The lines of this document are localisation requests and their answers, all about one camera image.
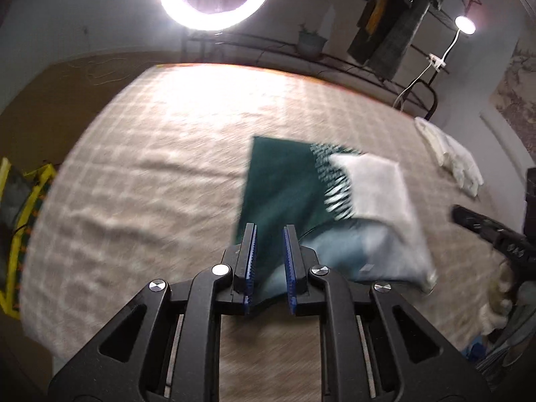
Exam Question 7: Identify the yellow edged bag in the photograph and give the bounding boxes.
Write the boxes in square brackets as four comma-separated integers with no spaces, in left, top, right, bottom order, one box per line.
[0,157,57,315]

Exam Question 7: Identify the orange garment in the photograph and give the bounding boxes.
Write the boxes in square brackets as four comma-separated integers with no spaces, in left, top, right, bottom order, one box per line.
[363,0,389,34]

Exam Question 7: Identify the person's fuzzy cream jacket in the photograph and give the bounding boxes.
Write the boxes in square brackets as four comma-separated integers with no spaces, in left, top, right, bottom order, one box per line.
[479,260,520,336]

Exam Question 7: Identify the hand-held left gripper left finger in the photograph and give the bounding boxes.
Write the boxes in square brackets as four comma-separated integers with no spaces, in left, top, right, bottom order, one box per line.
[48,223,257,402]

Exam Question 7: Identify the person's grey striped clothing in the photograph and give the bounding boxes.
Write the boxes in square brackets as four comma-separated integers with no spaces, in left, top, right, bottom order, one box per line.
[473,297,536,390]

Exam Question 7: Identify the green and white printed shirt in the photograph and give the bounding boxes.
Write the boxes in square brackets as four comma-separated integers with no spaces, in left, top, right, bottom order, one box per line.
[232,135,438,302]

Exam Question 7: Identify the white lamp cable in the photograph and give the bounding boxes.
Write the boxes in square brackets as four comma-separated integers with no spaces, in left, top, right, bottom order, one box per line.
[394,65,436,112]

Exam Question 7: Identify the black metal rail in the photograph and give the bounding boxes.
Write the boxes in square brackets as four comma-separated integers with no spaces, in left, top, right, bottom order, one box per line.
[412,86,438,120]

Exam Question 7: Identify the white wall ledge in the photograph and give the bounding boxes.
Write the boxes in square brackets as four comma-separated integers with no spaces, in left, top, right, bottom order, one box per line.
[481,107,536,164]

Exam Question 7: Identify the black jacket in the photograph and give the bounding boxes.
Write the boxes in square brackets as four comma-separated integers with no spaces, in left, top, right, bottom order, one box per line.
[347,0,378,63]

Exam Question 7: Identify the potted plant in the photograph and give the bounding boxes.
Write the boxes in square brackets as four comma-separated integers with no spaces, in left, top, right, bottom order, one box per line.
[297,23,328,60]

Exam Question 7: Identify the long plaid coat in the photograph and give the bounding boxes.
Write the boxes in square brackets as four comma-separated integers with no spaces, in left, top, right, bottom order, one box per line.
[368,0,451,79]

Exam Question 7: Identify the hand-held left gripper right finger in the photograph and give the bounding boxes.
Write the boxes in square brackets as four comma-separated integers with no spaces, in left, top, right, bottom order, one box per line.
[283,225,490,402]

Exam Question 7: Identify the blue cloth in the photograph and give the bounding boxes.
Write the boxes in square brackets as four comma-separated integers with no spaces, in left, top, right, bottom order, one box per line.
[463,335,488,363]

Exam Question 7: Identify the white clip lamp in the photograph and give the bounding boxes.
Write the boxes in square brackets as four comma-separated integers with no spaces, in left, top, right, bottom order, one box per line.
[427,15,476,70]

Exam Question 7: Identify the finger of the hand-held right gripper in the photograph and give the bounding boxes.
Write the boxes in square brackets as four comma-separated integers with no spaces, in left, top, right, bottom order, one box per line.
[451,204,526,256]

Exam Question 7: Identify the beige plaid blanket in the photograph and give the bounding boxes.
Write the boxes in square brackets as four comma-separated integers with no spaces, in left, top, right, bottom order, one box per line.
[19,64,528,402]

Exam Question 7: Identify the folded white clothes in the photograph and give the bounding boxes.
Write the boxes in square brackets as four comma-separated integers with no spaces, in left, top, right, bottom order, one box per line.
[414,116,484,195]

